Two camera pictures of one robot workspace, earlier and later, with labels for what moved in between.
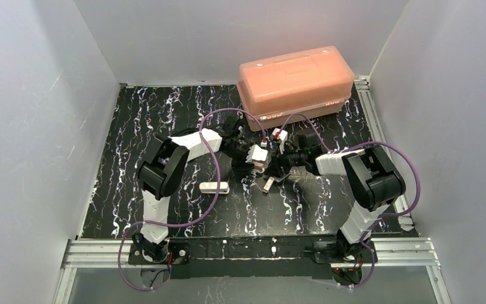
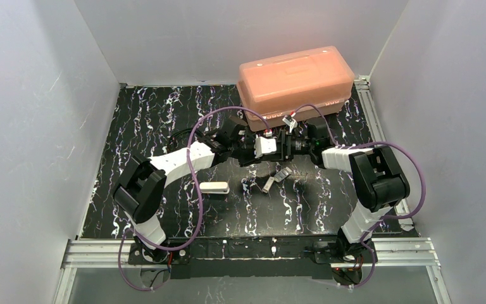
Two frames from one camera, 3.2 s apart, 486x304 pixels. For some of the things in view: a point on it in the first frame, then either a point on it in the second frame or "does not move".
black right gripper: [275, 158] -> [282, 148]
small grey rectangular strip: [268, 184] does not move
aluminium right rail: [379, 130] does not move
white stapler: [210, 187] does not move
